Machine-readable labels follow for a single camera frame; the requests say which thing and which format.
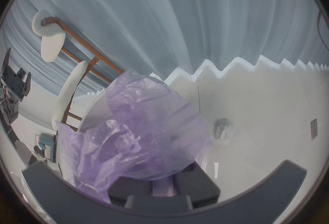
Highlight blue-grey curtain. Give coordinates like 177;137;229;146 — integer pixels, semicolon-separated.
1;0;329;101

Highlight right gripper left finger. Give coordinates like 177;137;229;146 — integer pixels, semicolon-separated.
108;177;153;208

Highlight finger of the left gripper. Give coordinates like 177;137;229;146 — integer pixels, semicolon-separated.
22;72;32;98
3;48;12;72

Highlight wooden chair with white cushions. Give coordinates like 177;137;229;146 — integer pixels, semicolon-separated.
32;9;124;131

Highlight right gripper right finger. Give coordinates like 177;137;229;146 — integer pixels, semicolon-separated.
174;161;221;203

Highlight white trash bin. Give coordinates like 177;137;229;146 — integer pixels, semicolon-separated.
59;84;170;188

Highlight purple plastic bag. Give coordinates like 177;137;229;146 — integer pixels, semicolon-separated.
55;69;214;204

